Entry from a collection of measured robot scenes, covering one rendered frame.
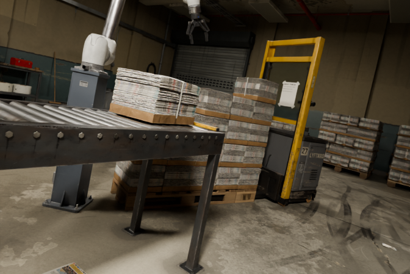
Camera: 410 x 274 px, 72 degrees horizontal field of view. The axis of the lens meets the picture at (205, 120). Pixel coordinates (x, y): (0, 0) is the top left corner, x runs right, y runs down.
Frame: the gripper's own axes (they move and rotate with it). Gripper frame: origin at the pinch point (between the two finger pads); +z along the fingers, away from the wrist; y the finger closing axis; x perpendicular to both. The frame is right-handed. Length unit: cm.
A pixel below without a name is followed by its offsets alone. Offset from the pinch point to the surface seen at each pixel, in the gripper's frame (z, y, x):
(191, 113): 35, 47, 60
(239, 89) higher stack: 59, -64, -42
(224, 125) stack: 79, -19, -11
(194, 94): 24, 43, 61
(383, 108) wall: 259, -613, -176
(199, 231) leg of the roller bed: 97, 63, 77
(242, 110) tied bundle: 72, -45, -15
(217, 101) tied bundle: 55, -15, -10
